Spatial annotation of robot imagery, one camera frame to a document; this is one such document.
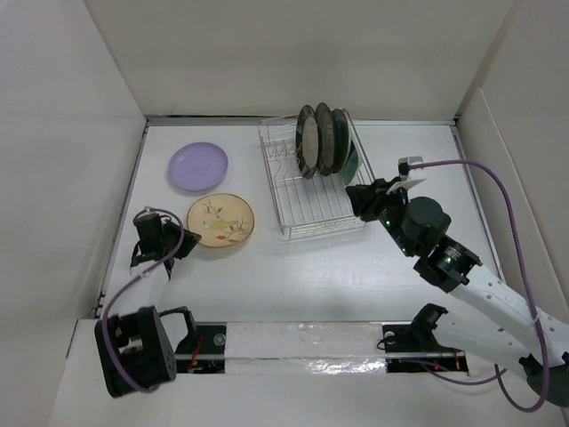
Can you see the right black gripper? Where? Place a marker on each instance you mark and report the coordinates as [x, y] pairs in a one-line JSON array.
[[366, 198]]

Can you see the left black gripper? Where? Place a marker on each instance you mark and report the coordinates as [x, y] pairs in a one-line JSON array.
[[190, 239]]

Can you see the tan plate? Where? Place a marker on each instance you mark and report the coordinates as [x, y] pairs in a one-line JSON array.
[[221, 219]]

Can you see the teal rectangular plate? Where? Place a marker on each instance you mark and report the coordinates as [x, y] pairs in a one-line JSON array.
[[349, 170]]

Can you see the teal round flower plate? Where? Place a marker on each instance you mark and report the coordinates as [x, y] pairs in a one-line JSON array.
[[343, 142]]

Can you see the black rimmed patterned plate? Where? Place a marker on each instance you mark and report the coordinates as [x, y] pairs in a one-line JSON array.
[[307, 142]]

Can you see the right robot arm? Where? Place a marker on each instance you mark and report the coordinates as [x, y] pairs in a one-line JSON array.
[[530, 344]]

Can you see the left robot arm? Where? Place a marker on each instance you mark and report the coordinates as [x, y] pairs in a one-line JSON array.
[[135, 352]]

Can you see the purple plate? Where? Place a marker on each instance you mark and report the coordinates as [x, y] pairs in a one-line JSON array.
[[198, 166]]

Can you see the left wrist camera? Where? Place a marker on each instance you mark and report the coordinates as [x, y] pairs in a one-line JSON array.
[[148, 210]]

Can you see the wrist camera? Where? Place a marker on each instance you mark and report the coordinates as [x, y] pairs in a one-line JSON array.
[[148, 210], [411, 173]]

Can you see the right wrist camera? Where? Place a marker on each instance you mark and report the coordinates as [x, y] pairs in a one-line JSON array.
[[411, 173]]

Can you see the wire dish rack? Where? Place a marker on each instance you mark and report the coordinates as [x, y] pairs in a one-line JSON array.
[[304, 208]]

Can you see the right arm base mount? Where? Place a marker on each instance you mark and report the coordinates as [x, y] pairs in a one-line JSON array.
[[406, 354]]

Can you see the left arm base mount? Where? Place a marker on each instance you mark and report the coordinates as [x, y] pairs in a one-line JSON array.
[[204, 354]]

